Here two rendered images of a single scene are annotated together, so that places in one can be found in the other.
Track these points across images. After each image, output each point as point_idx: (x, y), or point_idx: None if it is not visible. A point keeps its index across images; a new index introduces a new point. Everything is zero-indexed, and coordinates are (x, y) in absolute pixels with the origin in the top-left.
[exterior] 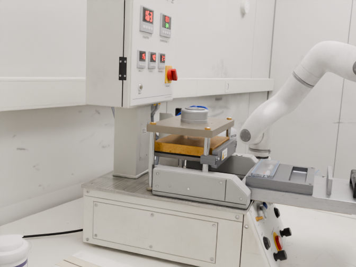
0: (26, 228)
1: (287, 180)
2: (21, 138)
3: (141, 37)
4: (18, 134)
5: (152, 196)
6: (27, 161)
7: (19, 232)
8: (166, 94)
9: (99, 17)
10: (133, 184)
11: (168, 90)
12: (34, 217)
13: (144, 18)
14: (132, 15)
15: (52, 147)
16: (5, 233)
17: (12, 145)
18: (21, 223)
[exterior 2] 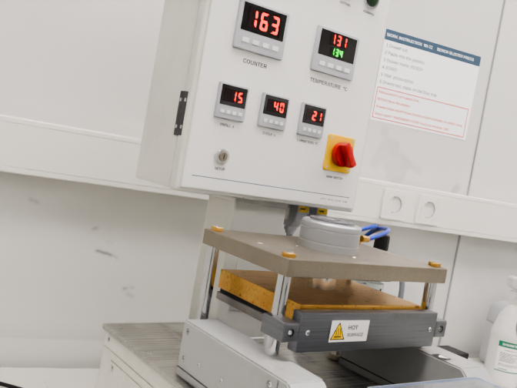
0: (61, 382)
1: None
2: (108, 235)
3: (238, 61)
4: (104, 227)
5: (169, 378)
6: (112, 275)
7: (40, 385)
8: (325, 193)
9: (172, 21)
10: None
11: (337, 188)
12: (95, 372)
13: (250, 25)
14: (209, 13)
15: (167, 265)
16: (23, 379)
17: (88, 243)
18: (66, 374)
